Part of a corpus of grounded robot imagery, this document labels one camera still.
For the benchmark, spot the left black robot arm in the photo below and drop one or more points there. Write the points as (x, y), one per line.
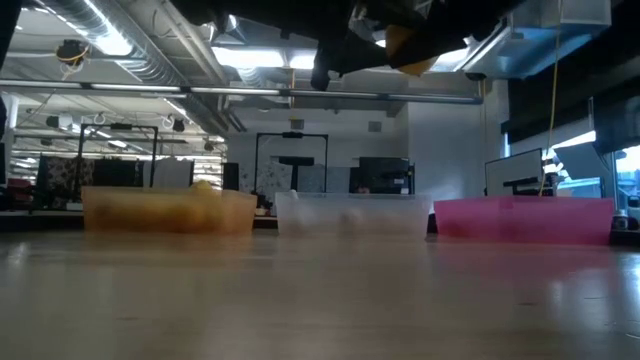
(280, 15)

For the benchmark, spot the black machine cabinet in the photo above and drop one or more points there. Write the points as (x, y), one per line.
(382, 175)

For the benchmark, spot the yellow lemon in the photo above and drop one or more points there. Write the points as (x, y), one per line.
(397, 37)
(202, 189)

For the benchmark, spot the small grey white device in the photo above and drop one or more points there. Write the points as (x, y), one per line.
(621, 222)

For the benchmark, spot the black frame rig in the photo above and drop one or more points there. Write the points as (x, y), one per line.
(120, 126)
(292, 134)

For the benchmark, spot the ceiling light panel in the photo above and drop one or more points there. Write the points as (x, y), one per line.
(302, 61)
(247, 57)

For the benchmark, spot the pink plastic bin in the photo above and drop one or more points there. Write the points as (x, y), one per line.
(525, 220)

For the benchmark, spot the clear plastic bin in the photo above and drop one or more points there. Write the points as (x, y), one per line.
(380, 215)

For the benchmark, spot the yellow black ceiling reel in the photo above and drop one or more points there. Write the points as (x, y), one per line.
(72, 51)

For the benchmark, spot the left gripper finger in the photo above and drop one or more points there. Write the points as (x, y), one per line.
(372, 55)
(320, 77)

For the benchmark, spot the large silver spiral duct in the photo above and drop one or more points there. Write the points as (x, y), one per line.
(145, 65)

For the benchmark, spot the black speaker box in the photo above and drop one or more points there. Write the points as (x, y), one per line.
(230, 176)

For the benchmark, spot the orange translucent bin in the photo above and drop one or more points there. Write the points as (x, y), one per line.
(170, 212)

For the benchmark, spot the grey wall vent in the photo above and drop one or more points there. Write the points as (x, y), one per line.
(297, 124)
(375, 126)

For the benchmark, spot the white board with black frame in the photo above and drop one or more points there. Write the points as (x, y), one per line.
(515, 172)

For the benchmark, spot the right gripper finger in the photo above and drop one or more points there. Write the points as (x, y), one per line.
(430, 50)

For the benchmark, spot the long horizontal metal pipe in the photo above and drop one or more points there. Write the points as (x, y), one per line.
(135, 88)

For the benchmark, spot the white panel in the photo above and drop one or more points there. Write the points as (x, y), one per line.
(172, 173)

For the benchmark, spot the dark window blind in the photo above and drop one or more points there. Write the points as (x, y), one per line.
(617, 125)

